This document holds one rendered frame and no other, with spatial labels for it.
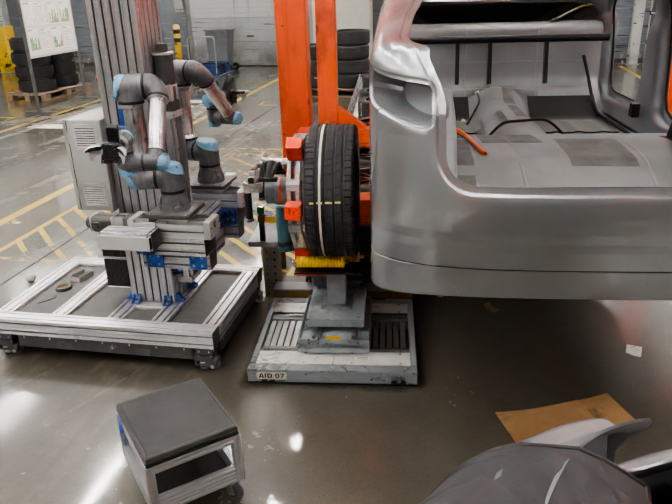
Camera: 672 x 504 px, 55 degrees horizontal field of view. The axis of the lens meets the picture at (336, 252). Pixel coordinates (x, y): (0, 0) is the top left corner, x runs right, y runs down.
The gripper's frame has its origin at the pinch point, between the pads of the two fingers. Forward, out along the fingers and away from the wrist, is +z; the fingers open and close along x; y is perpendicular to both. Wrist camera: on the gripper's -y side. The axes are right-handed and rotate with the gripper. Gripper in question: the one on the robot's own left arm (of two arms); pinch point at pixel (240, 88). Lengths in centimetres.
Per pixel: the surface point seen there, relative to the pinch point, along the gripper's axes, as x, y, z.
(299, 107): 58, -5, -33
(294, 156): 84, 5, -85
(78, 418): 28, 121, -172
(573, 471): 221, -56, -307
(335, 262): 106, 58, -74
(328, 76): -9, 13, 147
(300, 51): 56, -34, -32
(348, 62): -231, 97, 706
